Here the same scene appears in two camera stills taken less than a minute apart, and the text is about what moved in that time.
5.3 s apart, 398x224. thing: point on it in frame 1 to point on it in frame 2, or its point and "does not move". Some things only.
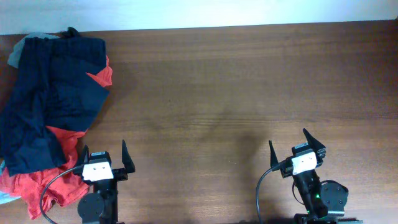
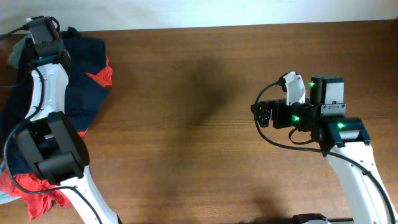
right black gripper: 319,149 to 280,106
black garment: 71,33 does not move
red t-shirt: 60,183 does not move
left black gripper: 129,167 to 32,50
